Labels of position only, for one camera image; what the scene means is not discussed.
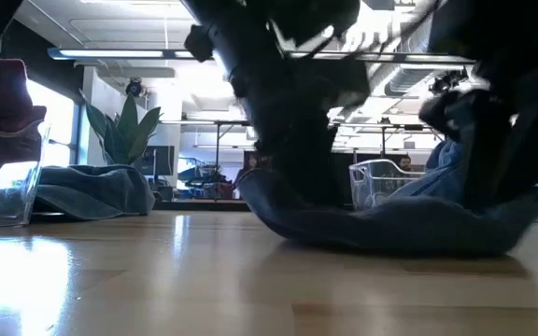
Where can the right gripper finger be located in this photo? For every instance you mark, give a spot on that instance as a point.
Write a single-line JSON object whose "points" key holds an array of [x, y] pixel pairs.
{"points": [[484, 182]]}

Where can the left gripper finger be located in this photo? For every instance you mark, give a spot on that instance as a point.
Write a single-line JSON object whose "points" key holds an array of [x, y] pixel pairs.
{"points": [[297, 158]]}

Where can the dark blue baseball cap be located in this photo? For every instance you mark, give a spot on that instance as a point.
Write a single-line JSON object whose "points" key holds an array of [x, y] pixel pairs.
{"points": [[390, 228], [96, 191]]}

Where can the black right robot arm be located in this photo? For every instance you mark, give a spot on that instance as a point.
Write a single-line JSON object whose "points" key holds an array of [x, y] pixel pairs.
{"points": [[530, 70]]}

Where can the person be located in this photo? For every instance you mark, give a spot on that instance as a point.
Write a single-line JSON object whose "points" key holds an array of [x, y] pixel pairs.
{"points": [[405, 163], [250, 164]]}

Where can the black ceiling spotlight cluster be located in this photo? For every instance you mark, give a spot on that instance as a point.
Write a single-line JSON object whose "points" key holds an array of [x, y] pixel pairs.
{"points": [[446, 83]]}

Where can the clear plastic bin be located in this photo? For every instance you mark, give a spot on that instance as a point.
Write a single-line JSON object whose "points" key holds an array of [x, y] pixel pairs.
{"points": [[12, 200], [372, 182]]}

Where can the black computer monitor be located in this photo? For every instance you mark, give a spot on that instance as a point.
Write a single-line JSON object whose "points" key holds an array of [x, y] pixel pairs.
{"points": [[161, 161]]}

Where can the green snake plant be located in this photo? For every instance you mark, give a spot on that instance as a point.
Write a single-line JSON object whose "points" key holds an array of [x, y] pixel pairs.
{"points": [[124, 135]]}

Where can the black partition wall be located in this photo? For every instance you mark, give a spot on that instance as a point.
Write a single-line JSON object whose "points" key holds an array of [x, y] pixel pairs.
{"points": [[343, 179]]}

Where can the silver ventilation duct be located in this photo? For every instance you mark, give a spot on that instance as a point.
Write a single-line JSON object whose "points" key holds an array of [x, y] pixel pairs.
{"points": [[406, 70]]}

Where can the black ceiling camera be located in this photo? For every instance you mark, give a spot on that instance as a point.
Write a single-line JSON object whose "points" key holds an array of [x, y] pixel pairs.
{"points": [[134, 88]]}

